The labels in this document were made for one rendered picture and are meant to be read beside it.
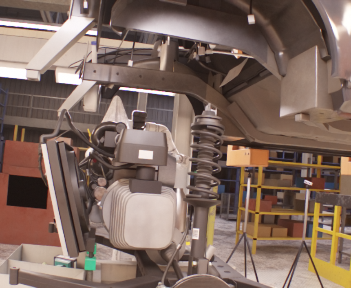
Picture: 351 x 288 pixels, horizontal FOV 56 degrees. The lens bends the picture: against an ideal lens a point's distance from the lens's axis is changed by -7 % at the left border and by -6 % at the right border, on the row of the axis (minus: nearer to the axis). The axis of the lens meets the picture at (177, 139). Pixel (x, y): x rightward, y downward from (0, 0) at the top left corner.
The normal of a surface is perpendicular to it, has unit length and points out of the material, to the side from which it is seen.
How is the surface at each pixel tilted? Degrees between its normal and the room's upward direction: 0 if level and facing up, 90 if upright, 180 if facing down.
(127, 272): 90
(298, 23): 127
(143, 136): 79
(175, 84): 90
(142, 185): 90
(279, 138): 97
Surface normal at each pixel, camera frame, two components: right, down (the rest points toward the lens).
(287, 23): -0.80, 0.55
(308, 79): -0.97, -0.10
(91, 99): 0.21, 0.09
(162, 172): 0.55, -0.04
